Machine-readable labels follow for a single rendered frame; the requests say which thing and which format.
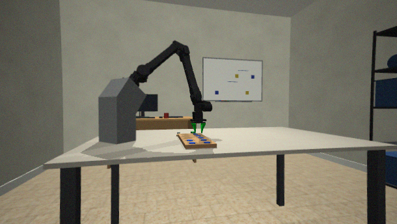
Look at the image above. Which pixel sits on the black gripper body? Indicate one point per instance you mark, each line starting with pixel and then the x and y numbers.
pixel 197 118

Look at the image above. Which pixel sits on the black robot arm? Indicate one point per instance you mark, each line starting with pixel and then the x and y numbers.
pixel 183 52

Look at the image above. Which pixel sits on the tan tray with round pockets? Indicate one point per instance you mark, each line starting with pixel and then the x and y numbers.
pixel 198 143

